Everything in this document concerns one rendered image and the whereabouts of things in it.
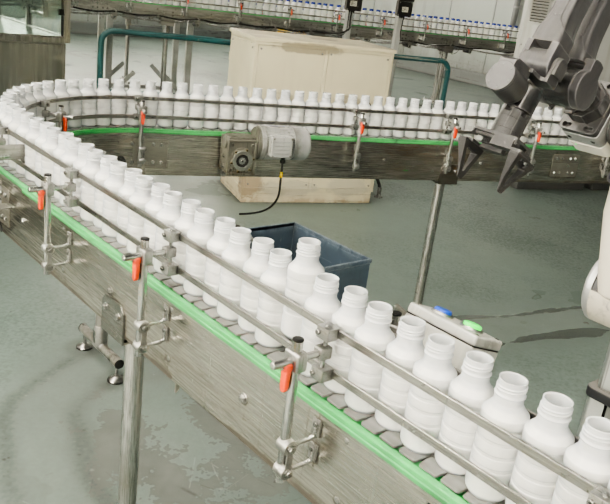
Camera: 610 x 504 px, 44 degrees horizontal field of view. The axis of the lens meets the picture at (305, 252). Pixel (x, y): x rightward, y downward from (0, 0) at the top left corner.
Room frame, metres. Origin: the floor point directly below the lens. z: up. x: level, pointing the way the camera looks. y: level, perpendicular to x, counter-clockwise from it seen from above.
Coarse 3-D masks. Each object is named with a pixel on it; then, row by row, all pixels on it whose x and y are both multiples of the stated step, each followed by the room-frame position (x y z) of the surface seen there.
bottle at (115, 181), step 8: (112, 168) 1.60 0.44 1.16; (120, 168) 1.60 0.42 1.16; (112, 176) 1.59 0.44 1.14; (120, 176) 1.60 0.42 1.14; (104, 184) 1.59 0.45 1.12; (112, 184) 1.59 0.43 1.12; (120, 184) 1.59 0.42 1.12; (104, 200) 1.59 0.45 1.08; (112, 200) 1.58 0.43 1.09; (104, 208) 1.59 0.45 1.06; (112, 208) 1.58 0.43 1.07; (104, 216) 1.59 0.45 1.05; (112, 216) 1.58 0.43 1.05; (104, 224) 1.59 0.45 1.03; (104, 232) 1.59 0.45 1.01; (112, 232) 1.58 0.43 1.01
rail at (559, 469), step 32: (64, 192) 1.74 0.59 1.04; (160, 224) 1.40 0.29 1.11; (160, 256) 1.40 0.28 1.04; (256, 320) 1.16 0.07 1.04; (320, 320) 1.05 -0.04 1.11; (352, 384) 0.99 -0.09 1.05; (416, 384) 0.90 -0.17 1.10; (480, 416) 0.83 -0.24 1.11; (448, 448) 0.85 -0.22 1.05; (576, 480) 0.72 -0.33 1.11
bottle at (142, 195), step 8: (136, 176) 1.53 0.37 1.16; (144, 176) 1.54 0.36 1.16; (136, 184) 1.51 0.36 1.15; (144, 184) 1.51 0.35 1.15; (136, 192) 1.51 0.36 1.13; (144, 192) 1.51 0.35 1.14; (136, 200) 1.50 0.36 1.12; (144, 200) 1.50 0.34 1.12; (128, 208) 1.51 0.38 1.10; (144, 208) 1.50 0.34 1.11; (128, 216) 1.51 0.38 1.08; (136, 216) 1.50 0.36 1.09; (128, 224) 1.51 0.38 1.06; (136, 224) 1.50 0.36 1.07; (128, 232) 1.51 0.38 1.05; (136, 232) 1.50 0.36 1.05; (128, 240) 1.51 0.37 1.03; (128, 248) 1.50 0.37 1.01
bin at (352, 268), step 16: (288, 224) 2.02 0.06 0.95; (288, 240) 2.02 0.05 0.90; (320, 240) 1.95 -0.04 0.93; (320, 256) 1.94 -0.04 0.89; (336, 256) 1.90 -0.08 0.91; (352, 256) 1.85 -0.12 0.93; (336, 272) 1.73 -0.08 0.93; (352, 272) 1.77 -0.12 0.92; (368, 272) 1.81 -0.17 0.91; (176, 384) 1.50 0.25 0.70
